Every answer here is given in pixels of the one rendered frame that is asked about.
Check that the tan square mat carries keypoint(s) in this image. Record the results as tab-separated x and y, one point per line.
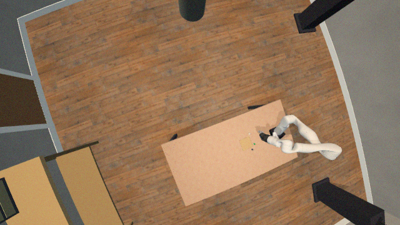
246	143

